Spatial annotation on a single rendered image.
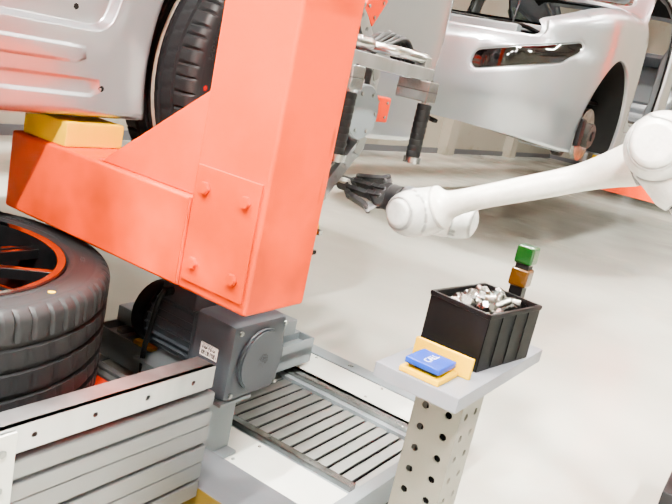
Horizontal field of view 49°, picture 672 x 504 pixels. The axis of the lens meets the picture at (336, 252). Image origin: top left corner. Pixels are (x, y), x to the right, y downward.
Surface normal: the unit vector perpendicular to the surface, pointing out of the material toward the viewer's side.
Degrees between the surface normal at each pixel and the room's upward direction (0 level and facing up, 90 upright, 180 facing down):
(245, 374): 90
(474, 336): 90
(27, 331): 90
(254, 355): 90
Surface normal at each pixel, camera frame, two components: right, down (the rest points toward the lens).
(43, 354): 0.87, 0.29
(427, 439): -0.56, 0.08
